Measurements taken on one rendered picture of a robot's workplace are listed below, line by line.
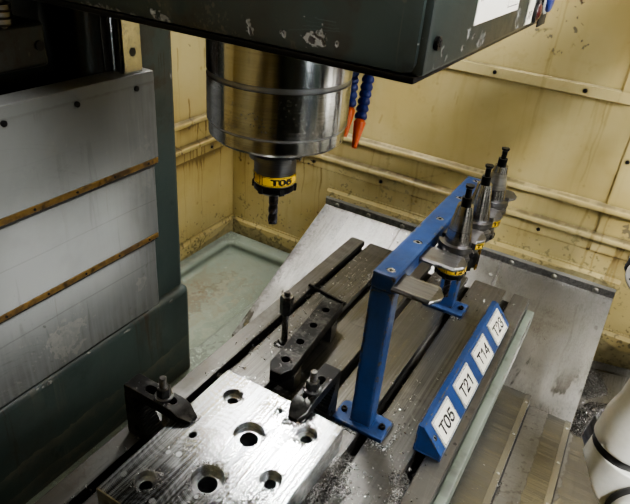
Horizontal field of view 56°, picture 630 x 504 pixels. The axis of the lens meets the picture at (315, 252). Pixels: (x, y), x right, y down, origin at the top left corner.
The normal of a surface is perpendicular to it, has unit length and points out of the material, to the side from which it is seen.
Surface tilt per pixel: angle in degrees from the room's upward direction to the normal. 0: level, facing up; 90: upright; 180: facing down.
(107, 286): 90
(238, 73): 90
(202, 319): 0
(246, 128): 90
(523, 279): 24
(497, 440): 8
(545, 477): 8
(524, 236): 90
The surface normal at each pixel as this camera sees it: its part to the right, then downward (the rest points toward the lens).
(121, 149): 0.86, 0.32
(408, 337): 0.08, -0.86
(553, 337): -0.13, -0.61
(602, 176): -0.51, 0.41
